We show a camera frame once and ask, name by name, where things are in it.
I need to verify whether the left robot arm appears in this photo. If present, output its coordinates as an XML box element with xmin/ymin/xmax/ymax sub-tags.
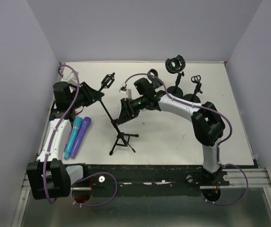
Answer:
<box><xmin>26</xmin><ymin>81</ymin><xmax>104</xmax><ymax>200</ymax></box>

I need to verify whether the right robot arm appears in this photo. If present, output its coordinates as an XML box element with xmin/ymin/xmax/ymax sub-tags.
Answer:
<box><xmin>116</xmin><ymin>78</ymin><xmax>225</xmax><ymax>185</ymax></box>

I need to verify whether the black shock-mount desk stand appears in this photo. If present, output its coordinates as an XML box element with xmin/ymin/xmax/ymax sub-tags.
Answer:
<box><xmin>165</xmin><ymin>55</ymin><xmax>186</xmax><ymax>98</ymax></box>

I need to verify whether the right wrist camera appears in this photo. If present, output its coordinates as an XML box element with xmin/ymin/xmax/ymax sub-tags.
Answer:
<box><xmin>119</xmin><ymin>86</ymin><xmax>132</xmax><ymax>99</ymax></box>

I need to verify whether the black round-base clip stand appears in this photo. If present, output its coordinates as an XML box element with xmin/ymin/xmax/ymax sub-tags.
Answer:
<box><xmin>147</xmin><ymin>69</ymin><xmax>166</xmax><ymax>96</ymax></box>

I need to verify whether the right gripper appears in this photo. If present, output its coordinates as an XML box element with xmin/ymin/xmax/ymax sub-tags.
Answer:
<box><xmin>117</xmin><ymin>95</ymin><xmax>147</xmax><ymax>125</ymax></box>

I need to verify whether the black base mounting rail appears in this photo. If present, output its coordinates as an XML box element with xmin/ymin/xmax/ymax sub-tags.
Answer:
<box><xmin>72</xmin><ymin>164</ymin><xmax>229</xmax><ymax>197</ymax></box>

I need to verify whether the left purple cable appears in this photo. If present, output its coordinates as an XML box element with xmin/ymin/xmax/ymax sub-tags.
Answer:
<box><xmin>43</xmin><ymin>64</ymin><xmax>118</xmax><ymax>207</ymax></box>

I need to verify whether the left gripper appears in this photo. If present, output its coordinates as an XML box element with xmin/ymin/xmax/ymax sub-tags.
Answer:
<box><xmin>69</xmin><ymin>81</ymin><xmax>105</xmax><ymax>108</ymax></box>

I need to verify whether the black tripod shock-mount stand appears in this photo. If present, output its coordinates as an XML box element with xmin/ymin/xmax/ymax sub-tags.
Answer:
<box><xmin>99</xmin><ymin>72</ymin><xmax>139</xmax><ymax>156</ymax></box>

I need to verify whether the pink microphone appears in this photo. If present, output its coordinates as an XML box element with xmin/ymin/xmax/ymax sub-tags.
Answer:
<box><xmin>65</xmin><ymin>134</ymin><xmax>70</xmax><ymax>147</ymax></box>

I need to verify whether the teal microphone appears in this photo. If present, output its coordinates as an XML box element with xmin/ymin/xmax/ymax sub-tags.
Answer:
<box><xmin>64</xmin><ymin>117</ymin><xmax>83</xmax><ymax>160</ymax></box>

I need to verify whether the plain purple microphone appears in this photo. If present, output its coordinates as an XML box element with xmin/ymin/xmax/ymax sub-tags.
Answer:
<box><xmin>70</xmin><ymin>117</ymin><xmax>92</xmax><ymax>158</ymax></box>

